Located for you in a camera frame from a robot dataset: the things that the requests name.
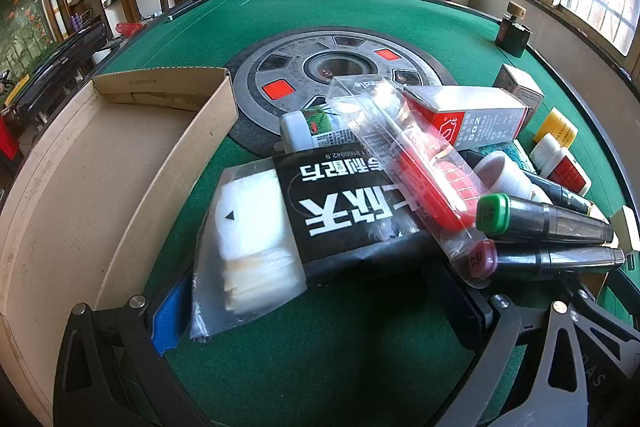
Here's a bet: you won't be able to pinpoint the black sofa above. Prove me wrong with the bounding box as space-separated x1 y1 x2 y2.
10 24 115 120

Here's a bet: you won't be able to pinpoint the yellow and white bottle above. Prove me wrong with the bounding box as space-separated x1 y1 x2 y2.
532 107 579 146

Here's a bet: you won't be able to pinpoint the white bottle red label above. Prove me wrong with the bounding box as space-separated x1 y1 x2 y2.
530 133 593 196

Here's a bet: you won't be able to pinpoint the slim black pen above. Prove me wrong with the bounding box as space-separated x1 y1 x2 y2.
524 171 597 216

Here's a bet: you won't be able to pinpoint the round grey table control disc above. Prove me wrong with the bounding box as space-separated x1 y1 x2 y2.
225 27 453 158

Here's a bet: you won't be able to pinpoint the green-capped black marker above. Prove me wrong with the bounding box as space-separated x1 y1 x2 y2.
475 193 616 246

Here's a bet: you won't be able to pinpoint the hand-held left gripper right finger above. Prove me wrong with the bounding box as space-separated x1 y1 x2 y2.
425 264 626 427

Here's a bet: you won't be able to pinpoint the floral wall painting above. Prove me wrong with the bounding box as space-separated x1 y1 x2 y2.
0 0 57 75

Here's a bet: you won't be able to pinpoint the plastic bag with black label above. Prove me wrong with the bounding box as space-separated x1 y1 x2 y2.
190 147 451 343

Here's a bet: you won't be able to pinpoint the clear plastic box red contents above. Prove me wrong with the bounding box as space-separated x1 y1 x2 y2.
327 76 487 254

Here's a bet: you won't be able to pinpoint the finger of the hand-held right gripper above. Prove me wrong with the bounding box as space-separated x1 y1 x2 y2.
570 287 640 358

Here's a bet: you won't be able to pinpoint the black perfume bottle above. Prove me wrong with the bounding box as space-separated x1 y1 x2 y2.
495 1 534 58

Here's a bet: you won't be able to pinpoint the pink-capped black marker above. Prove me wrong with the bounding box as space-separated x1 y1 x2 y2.
467 241 627 281

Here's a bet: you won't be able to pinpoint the red and white carton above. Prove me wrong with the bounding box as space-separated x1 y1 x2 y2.
402 84 529 151

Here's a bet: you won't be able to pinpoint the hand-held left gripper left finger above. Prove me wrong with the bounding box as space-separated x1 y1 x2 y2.
52 271 211 427

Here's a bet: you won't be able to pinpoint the small white and brown carton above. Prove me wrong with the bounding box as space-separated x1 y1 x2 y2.
492 64 546 118

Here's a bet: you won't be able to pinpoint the brown cardboard box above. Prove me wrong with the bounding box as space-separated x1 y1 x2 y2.
0 67 239 427

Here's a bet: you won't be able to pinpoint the white bottle green label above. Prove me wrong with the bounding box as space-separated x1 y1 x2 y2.
279 104 372 155

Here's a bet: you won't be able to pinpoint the teal patterned tube white cap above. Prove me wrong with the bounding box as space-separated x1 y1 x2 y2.
472 141 538 204

